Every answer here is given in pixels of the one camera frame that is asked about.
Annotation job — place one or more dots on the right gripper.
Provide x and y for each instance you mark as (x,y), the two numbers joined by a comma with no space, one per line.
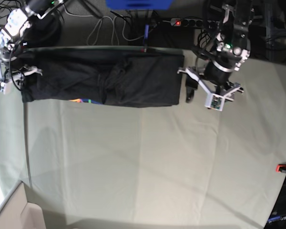
(17,77)

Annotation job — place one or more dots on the dark grey t-shirt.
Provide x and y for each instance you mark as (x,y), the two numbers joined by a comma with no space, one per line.
(110,77)

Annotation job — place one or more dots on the black power strip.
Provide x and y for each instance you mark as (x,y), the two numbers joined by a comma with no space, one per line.
(192,23)

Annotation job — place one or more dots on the light green table cloth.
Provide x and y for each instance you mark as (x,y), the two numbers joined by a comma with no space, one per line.
(179,167)

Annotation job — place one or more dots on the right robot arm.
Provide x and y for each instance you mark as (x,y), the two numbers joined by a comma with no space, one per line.
(19,22)

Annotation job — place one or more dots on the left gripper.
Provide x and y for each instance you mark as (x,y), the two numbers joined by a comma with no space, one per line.
(215,73)

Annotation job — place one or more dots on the beige table frame corner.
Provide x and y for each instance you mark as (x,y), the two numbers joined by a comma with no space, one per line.
(16,212)

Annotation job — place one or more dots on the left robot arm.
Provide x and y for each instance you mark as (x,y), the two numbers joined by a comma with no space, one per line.
(230,48)

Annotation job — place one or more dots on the blue box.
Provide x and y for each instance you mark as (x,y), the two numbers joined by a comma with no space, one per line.
(138,4)

